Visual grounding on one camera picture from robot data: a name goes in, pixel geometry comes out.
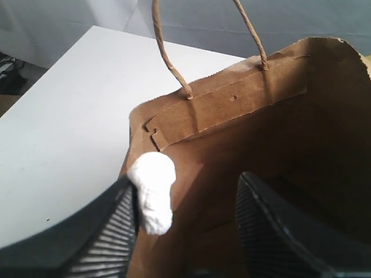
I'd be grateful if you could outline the dark equipment beside table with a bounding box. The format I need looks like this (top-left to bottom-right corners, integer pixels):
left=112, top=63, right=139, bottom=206
left=1, top=53, right=27, bottom=96

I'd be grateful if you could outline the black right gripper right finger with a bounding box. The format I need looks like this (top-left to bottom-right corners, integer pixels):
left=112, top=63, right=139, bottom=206
left=236, top=172, right=370, bottom=277

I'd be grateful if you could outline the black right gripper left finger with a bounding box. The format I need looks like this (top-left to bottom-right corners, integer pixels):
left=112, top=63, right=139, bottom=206
left=1, top=175, right=139, bottom=277

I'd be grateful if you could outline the white backdrop curtain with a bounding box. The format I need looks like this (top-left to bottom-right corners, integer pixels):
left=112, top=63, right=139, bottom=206
left=0, top=0, right=371, bottom=69

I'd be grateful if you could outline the white object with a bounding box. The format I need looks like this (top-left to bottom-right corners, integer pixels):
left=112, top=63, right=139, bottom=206
left=126, top=152, right=176, bottom=236

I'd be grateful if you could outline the brown paper bag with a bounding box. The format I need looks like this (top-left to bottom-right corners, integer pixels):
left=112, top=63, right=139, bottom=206
left=122, top=1, right=370, bottom=277

